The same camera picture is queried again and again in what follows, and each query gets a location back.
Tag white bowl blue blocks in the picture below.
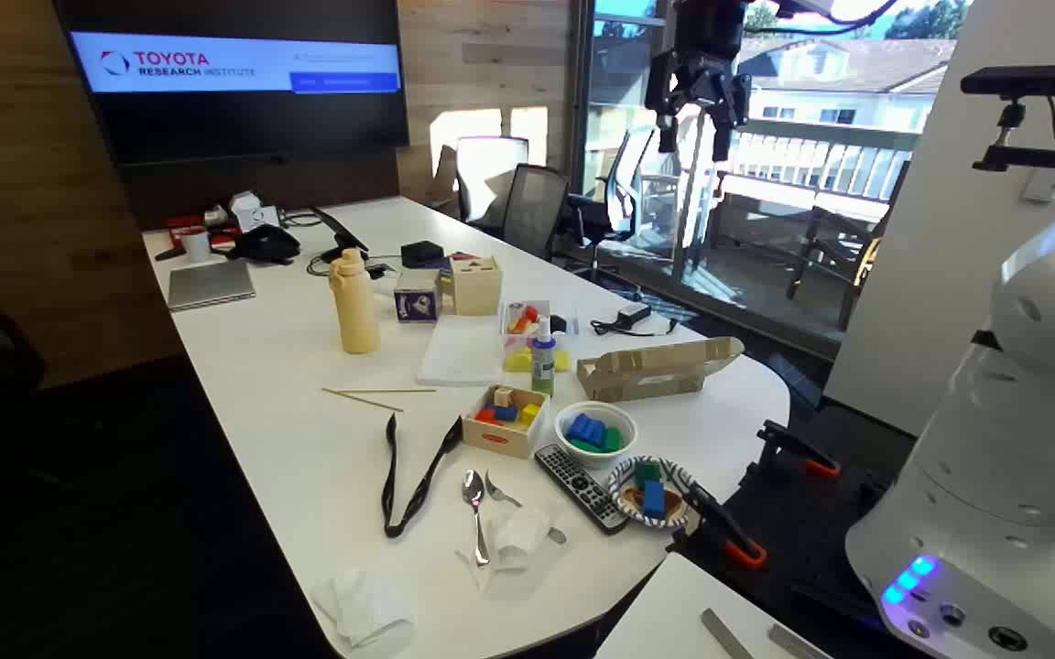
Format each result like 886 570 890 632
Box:
555 398 636 460

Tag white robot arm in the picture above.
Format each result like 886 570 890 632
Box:
845 218 1055 659

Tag cream squeeze bottle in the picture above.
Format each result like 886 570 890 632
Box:
331 249 382 354

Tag white napkin under cutlery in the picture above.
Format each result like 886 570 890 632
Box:
456 504 555 575

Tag clear bin of toys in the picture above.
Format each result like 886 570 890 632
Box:
503 301 575 374

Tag white side board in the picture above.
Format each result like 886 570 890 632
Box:
594 554 832 659

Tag wall television screen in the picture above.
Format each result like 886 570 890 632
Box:
50 0 408 164

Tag black orange clamp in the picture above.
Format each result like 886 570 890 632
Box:
757 421 843 482

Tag black tongs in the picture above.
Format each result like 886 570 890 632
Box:
379 411 467 543

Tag black camera on stand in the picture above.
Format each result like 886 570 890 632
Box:
959 64 1055 172

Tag white glue bottle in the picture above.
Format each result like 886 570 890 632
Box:
533 338 557 396

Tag black office chair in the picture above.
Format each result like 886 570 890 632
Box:
480 164 569 255

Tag patterned plate with blocks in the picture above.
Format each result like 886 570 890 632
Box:
610 457 694 529

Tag cardboard box lid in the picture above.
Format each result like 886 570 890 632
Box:
575 338 743 404

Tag grey laptop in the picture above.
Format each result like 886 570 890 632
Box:
169 260 253 310

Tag small patterned cube box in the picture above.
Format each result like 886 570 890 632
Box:
397 288 440 321

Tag wooden chopsticks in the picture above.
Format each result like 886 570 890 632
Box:
321 385 435 415

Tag wooden shape sorter box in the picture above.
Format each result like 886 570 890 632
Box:
440 255 503 316

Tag silver spoon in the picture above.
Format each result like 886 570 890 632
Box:
463 468 491 566

